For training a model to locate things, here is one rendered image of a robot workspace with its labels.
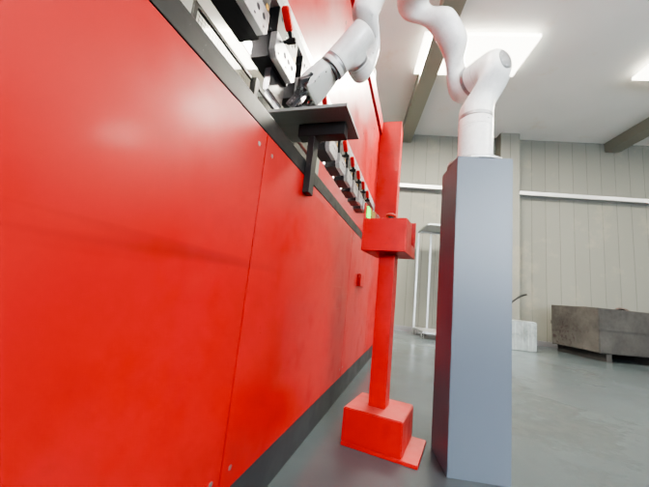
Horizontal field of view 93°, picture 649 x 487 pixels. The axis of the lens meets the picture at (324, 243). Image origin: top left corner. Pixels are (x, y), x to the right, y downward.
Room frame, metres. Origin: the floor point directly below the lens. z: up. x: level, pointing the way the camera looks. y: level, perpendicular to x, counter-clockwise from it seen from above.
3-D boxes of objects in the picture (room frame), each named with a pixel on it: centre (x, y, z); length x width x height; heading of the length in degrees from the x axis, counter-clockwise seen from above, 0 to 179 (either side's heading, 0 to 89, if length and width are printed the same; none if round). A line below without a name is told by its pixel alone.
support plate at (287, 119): (0.87, 0.08, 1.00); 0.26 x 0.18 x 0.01; 73
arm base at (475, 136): (1.06, -0.52, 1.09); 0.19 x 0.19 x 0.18
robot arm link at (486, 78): (1.03, -0.53, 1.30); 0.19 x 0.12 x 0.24; 23
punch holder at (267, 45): (0.89, 0.22, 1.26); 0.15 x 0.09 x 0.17; 163
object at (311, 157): (0.86, 0.04, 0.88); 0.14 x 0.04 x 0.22; 73
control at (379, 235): (1.16, -0.25, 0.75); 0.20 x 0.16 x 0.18; 154
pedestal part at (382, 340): (1.16, -0.25, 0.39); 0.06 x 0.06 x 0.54; 64
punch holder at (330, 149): (1.47, 0.04, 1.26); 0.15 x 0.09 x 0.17; 163
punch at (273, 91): (0.92, 0.22, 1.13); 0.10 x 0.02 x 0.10; 163
